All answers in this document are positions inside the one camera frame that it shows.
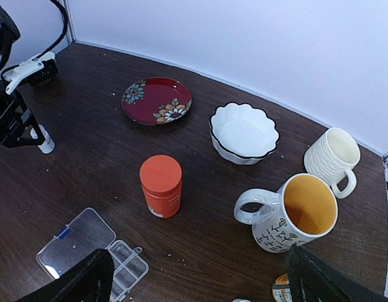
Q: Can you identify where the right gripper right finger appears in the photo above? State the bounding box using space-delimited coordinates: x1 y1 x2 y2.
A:
285 245 388 302

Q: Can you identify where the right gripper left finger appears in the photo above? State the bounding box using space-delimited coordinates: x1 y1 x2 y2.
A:
19 249 114 301

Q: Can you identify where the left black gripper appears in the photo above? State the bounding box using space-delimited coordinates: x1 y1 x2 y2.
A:
0 94 47 148

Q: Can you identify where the small white pill bottle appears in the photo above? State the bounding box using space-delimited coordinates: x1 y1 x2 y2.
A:
232 298 251 302
30 124 55 154

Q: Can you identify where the amber bottle grey cap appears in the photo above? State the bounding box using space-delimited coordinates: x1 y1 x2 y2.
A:
272 274 292 302

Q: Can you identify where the clear pill organizer box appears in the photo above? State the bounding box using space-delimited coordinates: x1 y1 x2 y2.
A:
35 207 150 301

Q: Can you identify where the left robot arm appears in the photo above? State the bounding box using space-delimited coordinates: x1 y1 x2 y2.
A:
0 5 45 148

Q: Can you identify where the yellow inside patterned mug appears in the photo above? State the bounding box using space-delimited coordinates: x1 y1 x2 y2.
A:
234 173 338 254

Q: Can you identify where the red patterned plate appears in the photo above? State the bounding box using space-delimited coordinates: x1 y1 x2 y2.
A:
121 77 192 126

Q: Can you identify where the orange pill bottle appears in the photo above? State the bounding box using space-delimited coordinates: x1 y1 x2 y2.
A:
139 155 182 219

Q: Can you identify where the cream ribbed mug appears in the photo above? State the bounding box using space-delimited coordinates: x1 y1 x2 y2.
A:
303 128 361 199

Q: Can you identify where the white fluted bowl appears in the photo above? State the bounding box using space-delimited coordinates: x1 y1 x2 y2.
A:
209 102 280 165

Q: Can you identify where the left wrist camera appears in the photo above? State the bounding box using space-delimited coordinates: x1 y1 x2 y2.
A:
1 52 58 95

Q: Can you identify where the left aluminium frame post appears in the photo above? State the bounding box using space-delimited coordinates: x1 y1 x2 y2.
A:
62 0 77 45

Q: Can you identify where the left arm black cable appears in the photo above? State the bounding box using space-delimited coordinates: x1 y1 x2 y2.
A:
33 0 70 59

